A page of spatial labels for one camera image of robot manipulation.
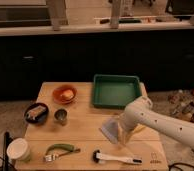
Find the orange bowl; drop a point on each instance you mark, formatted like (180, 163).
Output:
(57, 94)

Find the white lidded container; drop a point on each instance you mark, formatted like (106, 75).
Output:
(19, 150)

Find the grey towel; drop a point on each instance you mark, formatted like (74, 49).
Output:
(110, 130)

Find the white handled dish brush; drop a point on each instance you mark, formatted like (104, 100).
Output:
(97, 156)

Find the small metal cup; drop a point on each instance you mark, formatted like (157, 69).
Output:
(61, 116)

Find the green bean pod toy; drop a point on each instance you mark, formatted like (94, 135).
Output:
(67, 147)

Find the black stand left edge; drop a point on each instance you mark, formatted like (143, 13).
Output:
(6, 166)

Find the yellow bread roll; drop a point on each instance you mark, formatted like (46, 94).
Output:
(68, 94)

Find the brown sandwich block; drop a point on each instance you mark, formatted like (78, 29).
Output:
(35, 112)

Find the green plastic tray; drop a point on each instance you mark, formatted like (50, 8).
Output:
(114, 91)

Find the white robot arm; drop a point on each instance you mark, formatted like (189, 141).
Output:
(140, 112)

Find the spice jar rack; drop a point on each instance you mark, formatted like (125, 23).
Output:
(183, 105)

